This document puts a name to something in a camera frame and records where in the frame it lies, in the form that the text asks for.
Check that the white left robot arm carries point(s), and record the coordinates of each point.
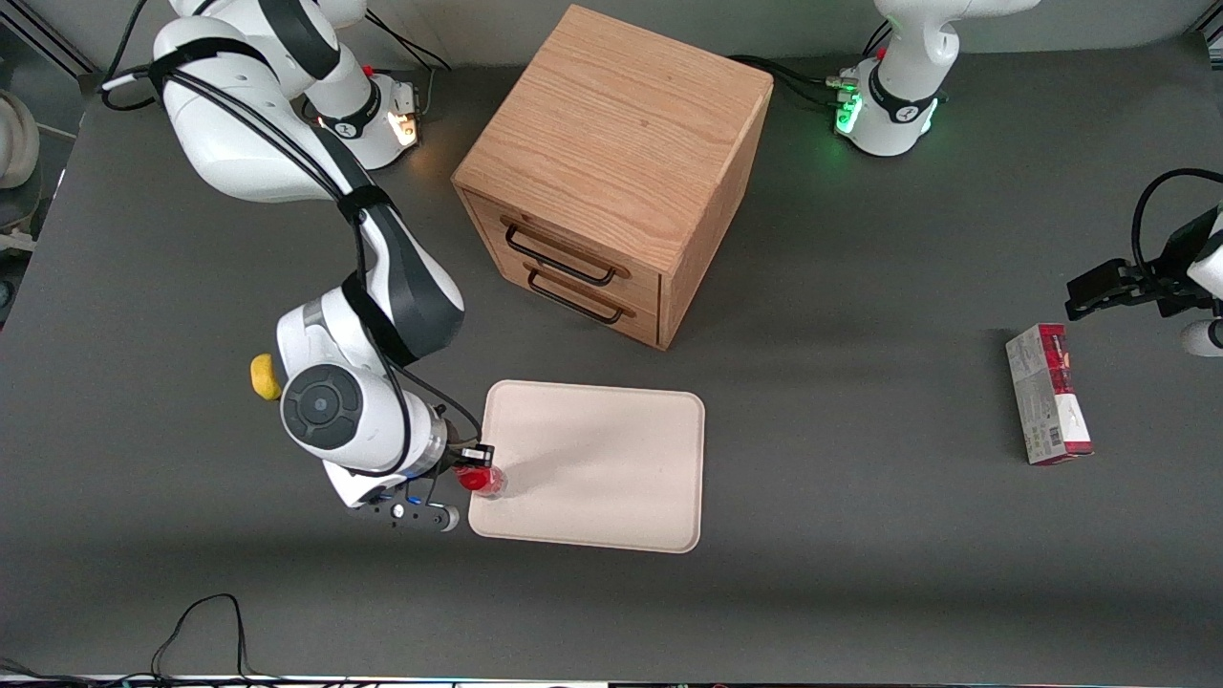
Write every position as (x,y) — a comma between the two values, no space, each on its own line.
(908,57)

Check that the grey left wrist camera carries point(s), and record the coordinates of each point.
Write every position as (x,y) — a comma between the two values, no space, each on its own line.
(1204,337)

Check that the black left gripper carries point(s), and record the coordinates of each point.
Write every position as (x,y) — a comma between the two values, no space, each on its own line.
(1168,285)

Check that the beige rectangular tray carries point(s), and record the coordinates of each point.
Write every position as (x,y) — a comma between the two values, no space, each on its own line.
(602,466)

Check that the yellow lemon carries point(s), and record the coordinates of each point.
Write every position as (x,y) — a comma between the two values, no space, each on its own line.
(263,378)

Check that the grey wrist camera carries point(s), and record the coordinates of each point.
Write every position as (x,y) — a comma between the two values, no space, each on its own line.
(1204,337)
(411,514)

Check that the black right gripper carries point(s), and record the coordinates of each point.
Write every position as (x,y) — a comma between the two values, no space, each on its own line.
(459,460)

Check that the red coke bottle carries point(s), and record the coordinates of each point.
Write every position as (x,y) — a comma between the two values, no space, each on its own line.
(481,481)

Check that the grey and red carton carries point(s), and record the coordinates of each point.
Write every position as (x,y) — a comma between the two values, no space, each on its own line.
(1046,397)

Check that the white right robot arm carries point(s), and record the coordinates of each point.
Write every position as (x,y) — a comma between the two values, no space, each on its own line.
(239,143)

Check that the white round object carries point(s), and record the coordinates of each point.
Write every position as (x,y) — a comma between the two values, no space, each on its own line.
(17,139)

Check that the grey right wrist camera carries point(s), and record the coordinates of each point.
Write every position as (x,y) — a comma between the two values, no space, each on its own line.
(411,514)

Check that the wooden drawer cabinet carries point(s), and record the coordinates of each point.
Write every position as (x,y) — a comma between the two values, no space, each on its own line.
(611,143)

